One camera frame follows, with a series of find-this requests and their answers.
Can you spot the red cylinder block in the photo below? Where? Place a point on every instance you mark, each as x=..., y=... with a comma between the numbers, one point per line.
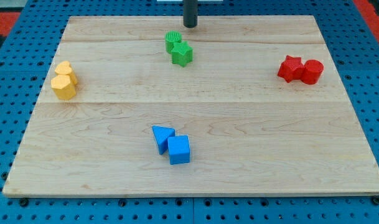
x=312, y=72

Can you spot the yellow hexagon block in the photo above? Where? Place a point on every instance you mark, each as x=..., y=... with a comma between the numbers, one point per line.
x=63, y=87

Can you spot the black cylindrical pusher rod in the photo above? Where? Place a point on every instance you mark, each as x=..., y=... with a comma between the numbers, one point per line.
x=190, y=13

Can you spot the blue triangle block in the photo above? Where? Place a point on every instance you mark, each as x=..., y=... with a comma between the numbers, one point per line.
x=161, y=135

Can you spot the blue cube block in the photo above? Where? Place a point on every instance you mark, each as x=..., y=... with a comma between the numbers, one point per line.
x=179, y=149

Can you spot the green cylinder block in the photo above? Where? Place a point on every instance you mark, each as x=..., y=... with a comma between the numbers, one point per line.
x=171, y=38

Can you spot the green star block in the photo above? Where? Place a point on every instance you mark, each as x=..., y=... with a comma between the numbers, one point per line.
x=181, y=53

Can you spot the light wooden board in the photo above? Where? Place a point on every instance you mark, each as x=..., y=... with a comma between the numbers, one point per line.
x=251, y=134

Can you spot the red star block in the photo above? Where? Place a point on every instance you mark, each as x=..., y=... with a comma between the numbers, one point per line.
x=291, y=69

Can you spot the yellow heart block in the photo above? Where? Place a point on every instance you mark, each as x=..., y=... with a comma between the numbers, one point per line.
x=65, y=68

